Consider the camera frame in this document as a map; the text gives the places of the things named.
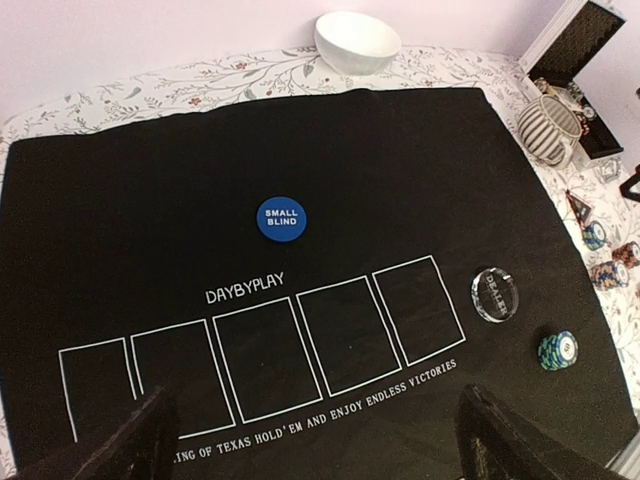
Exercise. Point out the blue small blind button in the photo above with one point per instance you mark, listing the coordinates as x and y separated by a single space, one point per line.
281 219

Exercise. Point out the clear acrylic dealer button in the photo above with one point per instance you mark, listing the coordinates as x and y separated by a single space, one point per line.
494 295

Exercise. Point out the white ceramic bowl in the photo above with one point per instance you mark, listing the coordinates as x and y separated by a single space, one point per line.
355 44

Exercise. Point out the red black chip stack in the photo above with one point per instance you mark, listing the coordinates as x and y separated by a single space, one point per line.
628 254

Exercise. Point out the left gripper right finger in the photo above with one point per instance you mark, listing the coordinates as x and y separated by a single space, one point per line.
496 442

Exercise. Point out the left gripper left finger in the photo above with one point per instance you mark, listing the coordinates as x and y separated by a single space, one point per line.
143 447

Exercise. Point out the striped grey mug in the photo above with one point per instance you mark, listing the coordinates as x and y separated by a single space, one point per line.
549 130

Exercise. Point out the black poker mat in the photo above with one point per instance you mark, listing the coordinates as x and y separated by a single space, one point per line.
300 175

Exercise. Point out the black triangular card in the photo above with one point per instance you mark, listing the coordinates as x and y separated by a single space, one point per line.
581 209

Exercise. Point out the green blue chip stack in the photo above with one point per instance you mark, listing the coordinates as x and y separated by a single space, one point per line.
594 235

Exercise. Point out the floral tablecloth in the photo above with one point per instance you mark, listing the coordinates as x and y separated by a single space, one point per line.
150 95

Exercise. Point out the blue peach chip stack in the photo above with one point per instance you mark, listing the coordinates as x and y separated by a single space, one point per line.
609 275

